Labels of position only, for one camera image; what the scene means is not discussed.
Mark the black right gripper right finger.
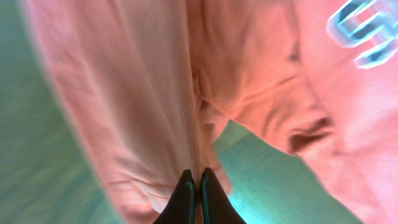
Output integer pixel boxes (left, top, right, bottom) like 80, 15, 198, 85
201, 167, 246, 224

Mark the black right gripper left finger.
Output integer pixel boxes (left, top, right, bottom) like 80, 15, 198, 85
153, 170, 195, 224

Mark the red soccer t-shirt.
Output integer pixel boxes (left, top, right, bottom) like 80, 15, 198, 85
22, 0, 397, 223

